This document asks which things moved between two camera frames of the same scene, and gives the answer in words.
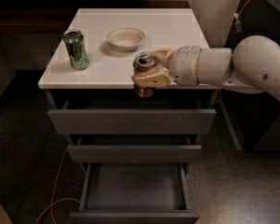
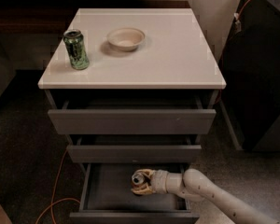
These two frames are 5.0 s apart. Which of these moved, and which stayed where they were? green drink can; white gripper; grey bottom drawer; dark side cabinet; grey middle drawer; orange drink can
Moved: white gripper; orange drink can
Stayed: dark side cabinet; green drink can; grey bottom drawer; grey middle drawer
